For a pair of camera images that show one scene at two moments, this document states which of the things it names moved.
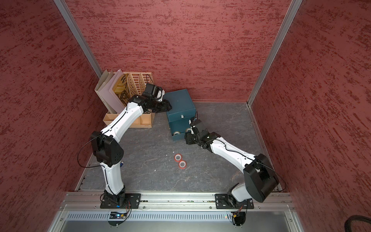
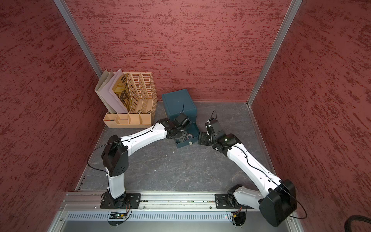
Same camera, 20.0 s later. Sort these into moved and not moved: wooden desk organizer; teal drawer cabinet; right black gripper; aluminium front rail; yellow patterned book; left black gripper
Moved: left black gripper; right black gripper
Not moved: teal drawer cabinet; wooden desk organizer; aluminium front rail; yellow patterned book
